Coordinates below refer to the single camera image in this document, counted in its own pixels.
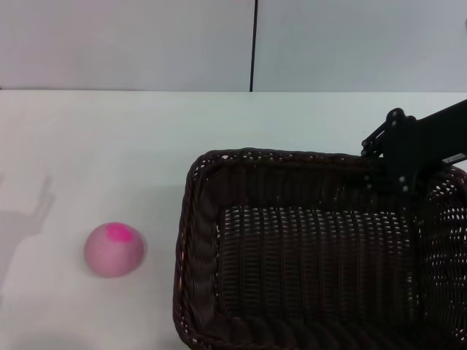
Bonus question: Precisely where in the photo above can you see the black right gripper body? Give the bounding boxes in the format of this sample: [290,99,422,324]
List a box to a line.
[382,98,467,184]

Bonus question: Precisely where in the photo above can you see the dark brown woven basket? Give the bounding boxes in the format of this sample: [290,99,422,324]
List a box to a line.
[171,147,467,350]

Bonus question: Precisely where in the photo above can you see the pink soft ball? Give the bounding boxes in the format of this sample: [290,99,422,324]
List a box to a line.
[82,221,148,279]

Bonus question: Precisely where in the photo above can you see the black vertical wall strip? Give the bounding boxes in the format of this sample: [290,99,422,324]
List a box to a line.
[249,0,259,93]

